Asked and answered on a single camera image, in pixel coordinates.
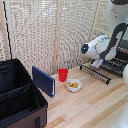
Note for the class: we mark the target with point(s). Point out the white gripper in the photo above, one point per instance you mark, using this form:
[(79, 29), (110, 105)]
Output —
[(97, 63)]

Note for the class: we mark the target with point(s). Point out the red plastic cup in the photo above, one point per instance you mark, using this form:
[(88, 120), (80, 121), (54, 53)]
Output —
[(62, 75)]

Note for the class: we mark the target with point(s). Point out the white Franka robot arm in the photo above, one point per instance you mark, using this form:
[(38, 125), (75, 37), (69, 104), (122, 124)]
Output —
[(100, 46)]

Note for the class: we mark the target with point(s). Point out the black toaster oven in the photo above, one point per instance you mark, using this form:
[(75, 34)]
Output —
[(115, 66)]

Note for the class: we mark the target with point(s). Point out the yellow food pieces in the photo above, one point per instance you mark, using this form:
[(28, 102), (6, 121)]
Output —
[(73, 84)]

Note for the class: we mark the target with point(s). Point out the white bowl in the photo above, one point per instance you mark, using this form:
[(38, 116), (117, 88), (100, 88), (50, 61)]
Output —
[(73, 87)]

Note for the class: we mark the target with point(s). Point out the dark blue binder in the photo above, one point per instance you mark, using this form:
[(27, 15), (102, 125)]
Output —
[(43, 80)]

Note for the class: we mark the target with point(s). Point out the white woven folding screen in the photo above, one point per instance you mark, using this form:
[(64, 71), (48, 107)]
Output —
[(30, 33)]

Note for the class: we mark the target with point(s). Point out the black fabric storage bag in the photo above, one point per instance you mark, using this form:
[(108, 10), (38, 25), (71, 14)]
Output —
[(20, 100)]

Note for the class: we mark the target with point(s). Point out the thin black pole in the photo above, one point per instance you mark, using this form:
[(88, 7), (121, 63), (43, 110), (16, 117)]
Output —
[(7, 30)]

